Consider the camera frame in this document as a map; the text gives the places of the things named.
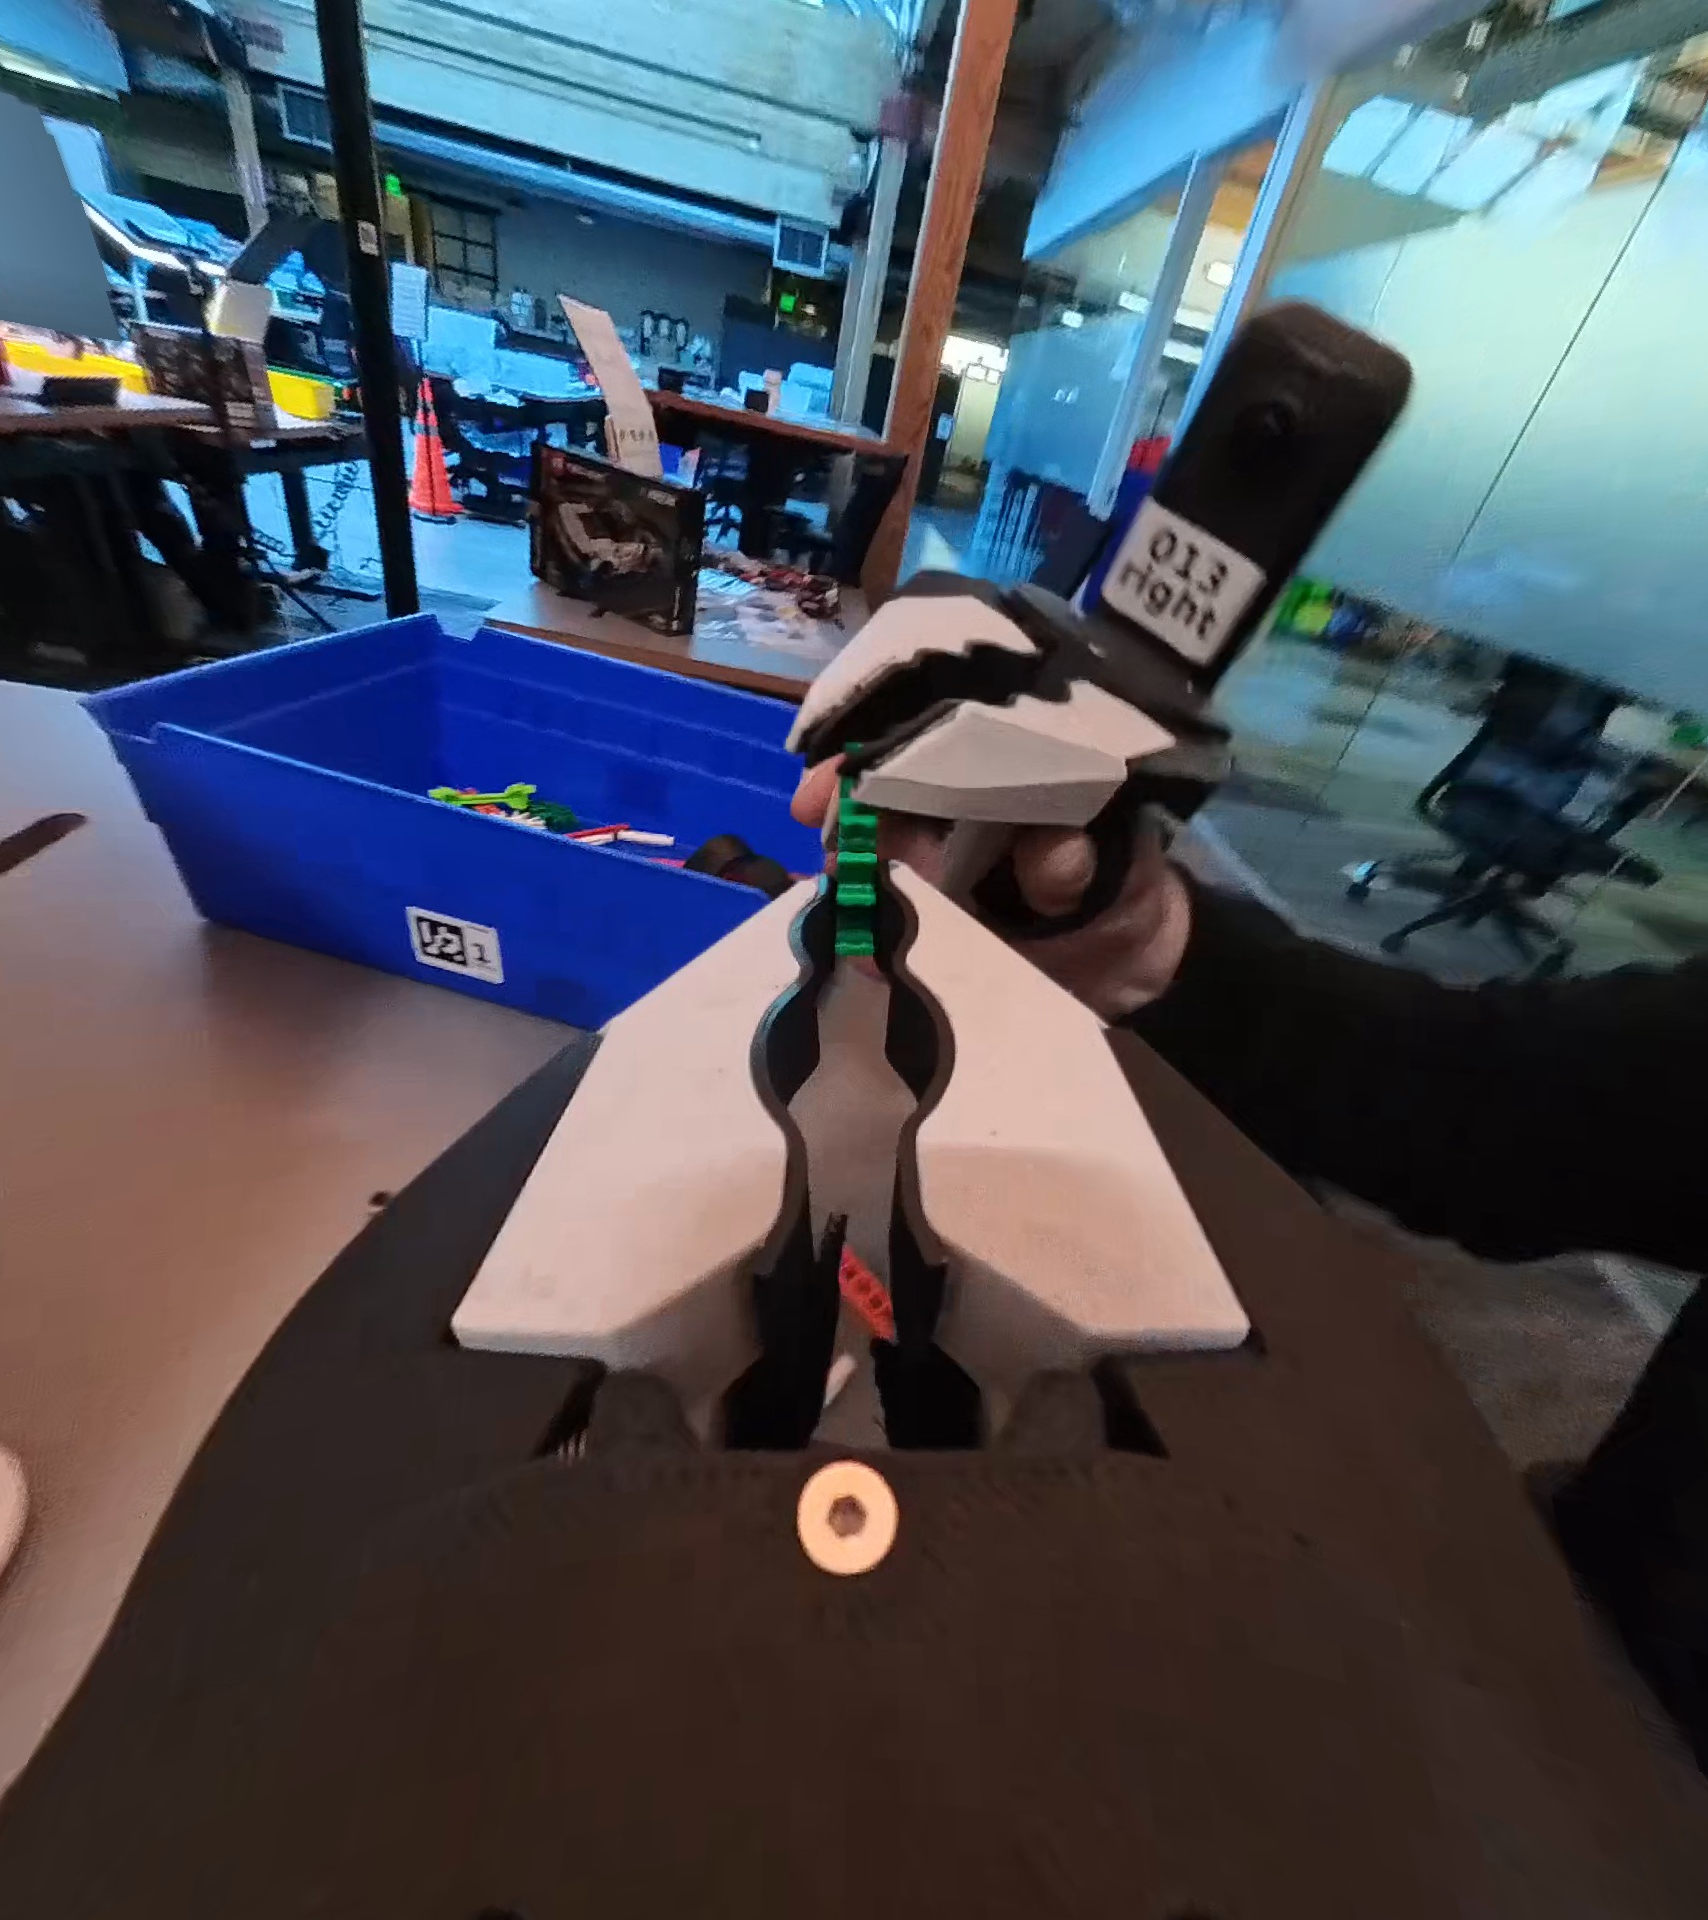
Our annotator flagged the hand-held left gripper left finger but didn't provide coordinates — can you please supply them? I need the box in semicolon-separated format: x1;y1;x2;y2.
450;882;849;1448

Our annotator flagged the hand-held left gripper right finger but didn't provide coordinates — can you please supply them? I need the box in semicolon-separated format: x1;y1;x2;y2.
867;867;1254;1448

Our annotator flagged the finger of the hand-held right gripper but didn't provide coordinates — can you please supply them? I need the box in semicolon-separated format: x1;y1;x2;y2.
785;589;1046;761
848;685;1182;831

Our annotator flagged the green connector piece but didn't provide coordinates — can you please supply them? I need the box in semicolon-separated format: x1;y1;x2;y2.
830;742;883;962

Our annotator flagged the red black toy wheel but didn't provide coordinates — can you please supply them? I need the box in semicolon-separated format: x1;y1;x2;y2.
679;833;799;902

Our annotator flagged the blue bin with white tag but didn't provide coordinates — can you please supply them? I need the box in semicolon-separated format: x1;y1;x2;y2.
79;613;830;1034

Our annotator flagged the person's right forearm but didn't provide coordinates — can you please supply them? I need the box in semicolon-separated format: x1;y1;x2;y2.
1123;871;1708;1278

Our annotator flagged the person's right hand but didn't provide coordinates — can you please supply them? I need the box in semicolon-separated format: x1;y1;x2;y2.
788;750;1196;1027

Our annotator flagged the brown cluttered table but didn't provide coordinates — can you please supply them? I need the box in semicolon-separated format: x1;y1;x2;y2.
481;571;872;703

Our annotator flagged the black printed toy box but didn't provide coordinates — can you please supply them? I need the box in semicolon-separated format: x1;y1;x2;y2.
526;440;708;636

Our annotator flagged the pile of toy construction pieces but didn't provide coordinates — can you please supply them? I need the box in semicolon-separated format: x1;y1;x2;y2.
426;781;679;853

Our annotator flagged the black office chair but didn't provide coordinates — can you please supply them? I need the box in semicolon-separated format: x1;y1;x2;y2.
1342;652;1670;989

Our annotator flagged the orange traffic cone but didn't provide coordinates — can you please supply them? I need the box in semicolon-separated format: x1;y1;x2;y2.
403;377;467;525

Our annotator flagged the black metal pole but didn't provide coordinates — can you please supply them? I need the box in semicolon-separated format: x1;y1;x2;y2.
312;0;422;618

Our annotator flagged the wooden table with black legs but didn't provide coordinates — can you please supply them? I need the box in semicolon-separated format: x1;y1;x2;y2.
0;382;374;633

